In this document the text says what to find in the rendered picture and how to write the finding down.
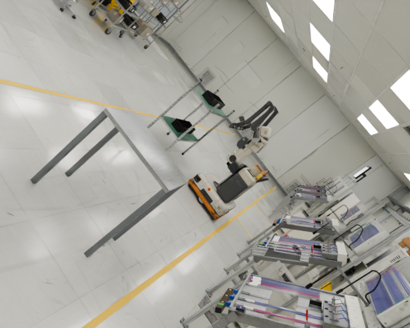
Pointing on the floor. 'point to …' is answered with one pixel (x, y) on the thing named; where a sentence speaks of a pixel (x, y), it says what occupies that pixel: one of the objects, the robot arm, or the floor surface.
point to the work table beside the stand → (142, 145)
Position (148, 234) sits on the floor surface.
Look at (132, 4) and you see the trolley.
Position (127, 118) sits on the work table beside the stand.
